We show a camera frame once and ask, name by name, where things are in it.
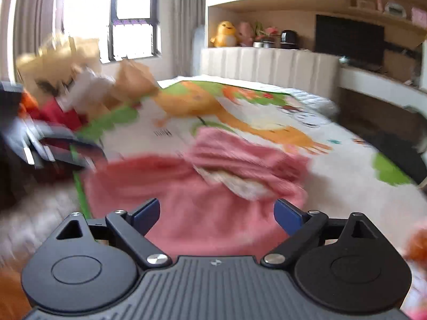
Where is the white cloth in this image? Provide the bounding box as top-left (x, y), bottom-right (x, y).
top-left (63, 69), bottom-right (116, 111)

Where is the black television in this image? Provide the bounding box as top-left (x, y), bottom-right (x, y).
top-left (315, 14), bottom-right (385, 71)

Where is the cream padded headboard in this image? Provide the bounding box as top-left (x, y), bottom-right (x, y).
top-left (199, 47), bottom-right (341, 88)

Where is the white desk clock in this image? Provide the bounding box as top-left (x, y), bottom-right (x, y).
top-left (383, 1), bottom-right (406, 18)

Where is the yellow plush duck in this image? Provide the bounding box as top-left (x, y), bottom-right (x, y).
top-left (209, 20), bottom-right (238, 48)

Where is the red cloth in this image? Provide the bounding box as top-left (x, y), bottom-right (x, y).
top-left (29, 99), bottom-right (85, 131)

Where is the white desk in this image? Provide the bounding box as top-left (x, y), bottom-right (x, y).
top-left (338, 64), bottom-right (427, 115)

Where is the printed cartoon blanket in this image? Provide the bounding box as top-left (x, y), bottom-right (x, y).
top-left (71, 76), bottom-right (421, 221)

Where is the pink garment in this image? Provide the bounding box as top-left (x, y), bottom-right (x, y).
top-left (83, 128), bottom-right (313, 261)

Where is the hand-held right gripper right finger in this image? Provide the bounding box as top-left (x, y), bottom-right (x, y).
top-left (262, 198), bottom-right (373, 269)

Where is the dark chair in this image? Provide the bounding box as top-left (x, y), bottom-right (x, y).
top-left (369, 131), bottom-right (425, 185)

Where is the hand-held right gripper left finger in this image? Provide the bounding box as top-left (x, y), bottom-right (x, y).
top-left (56, 198), bottom-right (171, 270)

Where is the beige curtain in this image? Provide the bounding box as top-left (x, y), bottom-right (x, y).
top-left (13, 0), bottom-right (67, 84)

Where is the white mattress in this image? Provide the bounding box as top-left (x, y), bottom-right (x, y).
top-left (290, 87), bottom-right (339, 115)

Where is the potted flower plant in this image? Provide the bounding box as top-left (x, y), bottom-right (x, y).
top-left (254, 23), bottom-right (281, 42)

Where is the orange cloth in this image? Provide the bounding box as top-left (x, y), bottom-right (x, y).
top-left (18, 91), bottom-right (37, 118)

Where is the grey curtain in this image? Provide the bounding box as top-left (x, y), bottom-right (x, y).
top-left (173, 0), bottom-right (208, 78)

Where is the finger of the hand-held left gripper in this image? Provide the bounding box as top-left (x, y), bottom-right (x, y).
top-left (50, 150), bottom-right (98, 174)
top-left (37, 124), bottom-right (106, 157)

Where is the pink box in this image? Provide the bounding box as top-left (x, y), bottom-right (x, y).
top-left (411, 7), bottom-right (427, 29)

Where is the pink plush toy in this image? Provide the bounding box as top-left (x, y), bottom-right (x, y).
top-left (237, 22), bottom-right (255, 47)

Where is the window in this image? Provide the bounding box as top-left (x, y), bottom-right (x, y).
top-left (63, 0), bottom-right (161, 63)

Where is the black kitchen appliance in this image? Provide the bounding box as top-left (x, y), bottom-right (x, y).
top-left (279, 30), bottom-right (298, 49)

